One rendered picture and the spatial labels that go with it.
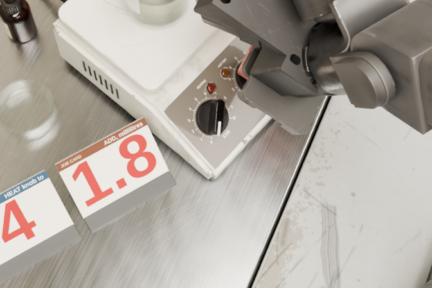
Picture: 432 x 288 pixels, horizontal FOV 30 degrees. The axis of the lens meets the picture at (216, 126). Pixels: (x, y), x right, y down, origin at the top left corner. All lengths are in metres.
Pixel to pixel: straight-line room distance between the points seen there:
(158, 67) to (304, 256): 0.22
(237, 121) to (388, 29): 0.28
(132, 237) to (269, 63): 0.23
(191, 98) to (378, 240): 0.22
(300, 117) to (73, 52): 0.23
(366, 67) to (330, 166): 0.30
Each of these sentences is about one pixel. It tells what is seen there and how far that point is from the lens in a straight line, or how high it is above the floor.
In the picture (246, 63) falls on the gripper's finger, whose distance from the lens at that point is 0.65.
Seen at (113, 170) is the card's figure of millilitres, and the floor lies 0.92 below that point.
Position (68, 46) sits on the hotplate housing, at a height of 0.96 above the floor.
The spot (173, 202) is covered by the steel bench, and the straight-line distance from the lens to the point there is 0.75.
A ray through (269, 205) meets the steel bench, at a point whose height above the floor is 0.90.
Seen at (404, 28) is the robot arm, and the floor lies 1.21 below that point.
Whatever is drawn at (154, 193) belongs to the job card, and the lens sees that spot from 0.75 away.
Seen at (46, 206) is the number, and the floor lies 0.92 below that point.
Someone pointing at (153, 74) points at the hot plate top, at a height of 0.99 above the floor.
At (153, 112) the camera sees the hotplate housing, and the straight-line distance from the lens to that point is 0.71.
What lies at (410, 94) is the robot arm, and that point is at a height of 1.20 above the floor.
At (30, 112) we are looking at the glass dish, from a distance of 0.79.
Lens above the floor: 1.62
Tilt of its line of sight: 67 degrees down
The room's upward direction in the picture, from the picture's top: 7 degrees clockwise
